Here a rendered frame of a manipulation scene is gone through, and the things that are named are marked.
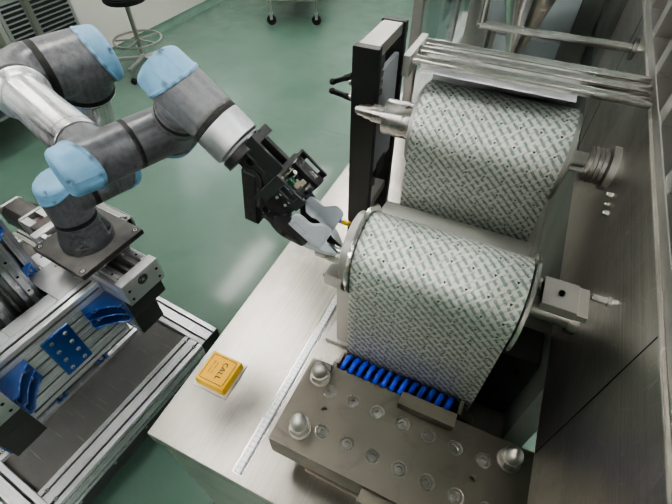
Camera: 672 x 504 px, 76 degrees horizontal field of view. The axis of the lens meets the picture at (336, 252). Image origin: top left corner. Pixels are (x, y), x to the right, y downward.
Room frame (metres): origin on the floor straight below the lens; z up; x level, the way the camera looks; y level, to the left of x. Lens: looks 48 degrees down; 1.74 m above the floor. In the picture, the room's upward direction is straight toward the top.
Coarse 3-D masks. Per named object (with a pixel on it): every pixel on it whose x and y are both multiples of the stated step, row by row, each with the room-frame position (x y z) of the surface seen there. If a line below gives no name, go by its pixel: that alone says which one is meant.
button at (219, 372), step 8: (216, 352) 0.46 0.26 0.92; (208, 360) 0.44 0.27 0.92; (216, 360) 0.44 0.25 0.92; (224, 360) 0.44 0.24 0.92; (232, 360) 0.44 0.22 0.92; (208, 368) 0.42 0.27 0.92; (216, 368) 0.42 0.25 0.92; (224, 368) 0.42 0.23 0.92; (232, 368) 0.42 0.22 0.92; (240, 368) 0.43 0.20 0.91; (200, 376) 0.40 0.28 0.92; (208, 376) 0.40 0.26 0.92; (216, 376) 0.40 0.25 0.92; (224, 376) 0.40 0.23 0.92; (232, 376) 0.40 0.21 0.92; (208, 384) 0.39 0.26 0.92; (216, 384) 0.39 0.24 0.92; (224, 384) 0.39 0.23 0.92; (224, 392) 0.37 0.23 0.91
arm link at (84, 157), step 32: (0, 64) 0.74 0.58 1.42; (32, 64) 0.78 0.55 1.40; (0, 96) 0.69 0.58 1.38; (32, 96) 0.64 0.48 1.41; (32, 128) 0.58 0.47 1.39; (64, 128) 0.53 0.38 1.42; (96, 128) 0.53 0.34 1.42; (128, 128) 0.53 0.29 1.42; (64, 160) 0.46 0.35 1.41; (96, 160) 0.48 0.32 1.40; (128, 160) 0.50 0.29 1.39
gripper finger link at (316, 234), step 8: (296, 216) 0.46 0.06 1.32; (296, 224) 0.46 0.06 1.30; (304, 224) 0.45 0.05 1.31; (312, 224) 0.45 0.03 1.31; (320, 224) 0.44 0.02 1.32; (304, 232) 0.45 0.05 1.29; (312, 232) 0.45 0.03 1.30; (320, 232) 0.44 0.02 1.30; (328, 232) 0.43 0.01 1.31; (312, 240) 0.44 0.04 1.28; (320, 240) 0.44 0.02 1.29; (312, 248) 0.44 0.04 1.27; (320, 248) 0.44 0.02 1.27; (328, 248) 0.45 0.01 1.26
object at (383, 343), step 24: (360, 312) 0.39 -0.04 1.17; (360, 336) 0.39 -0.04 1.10; (384, 336) 0.37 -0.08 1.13; (408, 336) 0.36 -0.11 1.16; (384, 360) 0.37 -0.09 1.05; (408, 360) 0.35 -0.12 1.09; (432, 360) 0.34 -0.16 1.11; (456, 360) 0.32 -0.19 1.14; (480, 360) 0.31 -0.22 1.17; (432, 384) 0.33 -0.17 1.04; (456, 384) 0.32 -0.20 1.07; (480, 384) 0.30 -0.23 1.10
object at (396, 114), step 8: (392, 104) 0.70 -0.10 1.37; (400, 104) 0.70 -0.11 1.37; (408, 104) 0.70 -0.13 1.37; (384, 112) 0.69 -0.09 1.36; (392, 112) 0.68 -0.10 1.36; (400, 112) 0.68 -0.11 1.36; (408, 112) 0.68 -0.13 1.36; (384, 120) 0.68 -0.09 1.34; (392, 120) 0.68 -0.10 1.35; (400, 120) 0.67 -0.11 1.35; (408, 120) 0.67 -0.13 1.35; (384, 128) 0.68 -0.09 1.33; (392, 128) 0.67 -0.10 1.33; (400, 128) 0.67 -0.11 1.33; (400, 136) 0.68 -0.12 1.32
